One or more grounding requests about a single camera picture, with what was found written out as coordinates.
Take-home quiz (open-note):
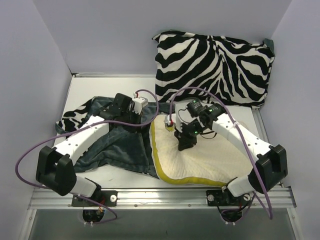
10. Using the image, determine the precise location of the cream quilted pillow yellow trim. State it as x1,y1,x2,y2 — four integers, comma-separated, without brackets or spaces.
149,115,252,187

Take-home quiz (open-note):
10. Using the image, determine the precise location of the grey zebra pillowcase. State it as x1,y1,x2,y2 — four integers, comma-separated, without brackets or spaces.
55,96,158,178

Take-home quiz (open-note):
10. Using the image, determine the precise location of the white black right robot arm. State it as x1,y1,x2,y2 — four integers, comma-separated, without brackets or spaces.
167,100,288,205

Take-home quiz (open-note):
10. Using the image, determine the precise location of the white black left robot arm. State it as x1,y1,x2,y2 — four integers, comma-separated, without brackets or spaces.
35,93,148,206

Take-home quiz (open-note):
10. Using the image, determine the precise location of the zebra print pillow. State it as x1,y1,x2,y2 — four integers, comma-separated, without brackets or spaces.
152,30,275,109

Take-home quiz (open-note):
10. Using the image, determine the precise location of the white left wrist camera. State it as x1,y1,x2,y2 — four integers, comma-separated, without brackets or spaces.
131,93,148,114

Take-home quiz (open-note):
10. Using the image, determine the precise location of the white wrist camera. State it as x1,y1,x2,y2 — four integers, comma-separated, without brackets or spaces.
164,111,183,133
131,93,148,114

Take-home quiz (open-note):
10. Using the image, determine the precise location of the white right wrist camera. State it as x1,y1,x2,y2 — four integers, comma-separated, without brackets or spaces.
164,111,183,133

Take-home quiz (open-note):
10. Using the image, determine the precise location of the aluminium back rail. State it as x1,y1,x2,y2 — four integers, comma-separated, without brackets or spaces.
73,72,106,78

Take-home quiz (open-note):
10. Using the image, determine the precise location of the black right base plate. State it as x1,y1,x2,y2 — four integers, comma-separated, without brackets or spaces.
206,188,252,207

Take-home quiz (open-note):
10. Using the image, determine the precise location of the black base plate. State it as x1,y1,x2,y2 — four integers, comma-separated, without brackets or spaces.
206,188,252,207
71,190,118,207

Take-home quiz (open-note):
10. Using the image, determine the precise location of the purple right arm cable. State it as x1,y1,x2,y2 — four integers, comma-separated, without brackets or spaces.
168,86,274,220

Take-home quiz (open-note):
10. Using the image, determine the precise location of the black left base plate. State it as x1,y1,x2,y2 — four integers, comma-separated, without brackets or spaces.
71,190,118,207

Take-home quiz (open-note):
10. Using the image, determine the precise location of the aluminium front rail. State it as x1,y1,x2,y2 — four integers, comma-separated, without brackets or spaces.
28,185,297,210

